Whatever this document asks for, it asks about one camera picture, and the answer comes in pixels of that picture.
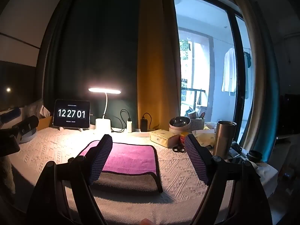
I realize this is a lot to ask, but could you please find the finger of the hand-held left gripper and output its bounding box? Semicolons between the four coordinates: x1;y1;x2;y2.
13;115;39;135
0;108;22;124

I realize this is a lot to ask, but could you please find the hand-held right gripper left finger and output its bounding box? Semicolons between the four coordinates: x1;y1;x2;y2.
26;134;113;225

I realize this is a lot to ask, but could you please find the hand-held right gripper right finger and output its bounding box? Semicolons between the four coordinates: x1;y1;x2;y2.
184;133;273;225

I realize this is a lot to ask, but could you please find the magenta and grey towel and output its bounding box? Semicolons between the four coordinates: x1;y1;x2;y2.
77;140;164;193

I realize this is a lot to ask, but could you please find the grey round dish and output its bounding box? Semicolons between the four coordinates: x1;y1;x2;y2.
18;128;38;144

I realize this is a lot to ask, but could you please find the brown cardboard box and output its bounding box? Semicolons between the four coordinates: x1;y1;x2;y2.
37;115;53;131

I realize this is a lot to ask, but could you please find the clear crinkled plastic bag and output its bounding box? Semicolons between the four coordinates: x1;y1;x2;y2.
24;99;45;120

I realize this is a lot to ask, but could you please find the pale yellow tissue packet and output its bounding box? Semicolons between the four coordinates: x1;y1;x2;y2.
192;129;216;149

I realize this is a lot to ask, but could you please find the white textured tablecloth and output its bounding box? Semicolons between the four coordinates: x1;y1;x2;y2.
11;127;279;225

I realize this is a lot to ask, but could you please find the stainless steel tumbler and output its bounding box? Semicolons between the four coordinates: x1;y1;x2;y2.
212;120;237;160

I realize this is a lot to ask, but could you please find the white plastic basket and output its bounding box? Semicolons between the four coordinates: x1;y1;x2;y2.
189;118;206;131

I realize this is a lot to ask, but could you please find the white desk lamp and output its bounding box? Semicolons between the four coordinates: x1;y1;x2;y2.
88;87;122;134

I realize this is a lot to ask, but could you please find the white tablet stand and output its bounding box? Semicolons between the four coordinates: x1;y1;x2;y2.
58;126;84;132

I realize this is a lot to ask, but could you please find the yellow patterned tissue box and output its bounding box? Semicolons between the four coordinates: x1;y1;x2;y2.
149;129;180;149

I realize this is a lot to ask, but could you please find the round metal bowl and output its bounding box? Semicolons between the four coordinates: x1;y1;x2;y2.
169;116;192;134

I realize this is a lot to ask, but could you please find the dark gadget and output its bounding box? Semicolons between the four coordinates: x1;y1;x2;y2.
231;140;244;154

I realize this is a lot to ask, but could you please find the tablet with clock display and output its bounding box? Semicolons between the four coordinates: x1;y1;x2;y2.
53;99;91;129

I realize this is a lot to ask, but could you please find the white power strip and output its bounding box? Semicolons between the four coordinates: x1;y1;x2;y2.
132;128;151;138

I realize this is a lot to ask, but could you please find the balcony railing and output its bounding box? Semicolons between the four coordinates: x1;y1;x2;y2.
181;87;208;107

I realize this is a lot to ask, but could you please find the hanging white shirt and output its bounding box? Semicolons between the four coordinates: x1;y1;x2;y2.
221;47;237;97

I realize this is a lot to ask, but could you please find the mustard yellow curtain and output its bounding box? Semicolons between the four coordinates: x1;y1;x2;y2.
136;0;182;132

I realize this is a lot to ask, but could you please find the teal curtain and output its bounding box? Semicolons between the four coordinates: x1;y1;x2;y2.
253;3;281;166

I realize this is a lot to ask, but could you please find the hanging dark garment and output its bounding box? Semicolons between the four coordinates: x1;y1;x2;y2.
243;51;253;99

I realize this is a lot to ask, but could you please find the dark green curtain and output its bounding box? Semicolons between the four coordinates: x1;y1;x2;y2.
44;0;141;128

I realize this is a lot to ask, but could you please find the black charger cable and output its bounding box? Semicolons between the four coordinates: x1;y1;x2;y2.
111;109;132;133

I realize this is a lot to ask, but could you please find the black camera lens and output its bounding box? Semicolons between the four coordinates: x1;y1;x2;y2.
248;150;263;164

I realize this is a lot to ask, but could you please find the black adapter cable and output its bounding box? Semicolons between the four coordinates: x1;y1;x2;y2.
142;113;160;130

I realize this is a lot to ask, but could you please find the black sliding door frame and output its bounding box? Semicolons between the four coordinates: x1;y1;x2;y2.
173;0;255;151

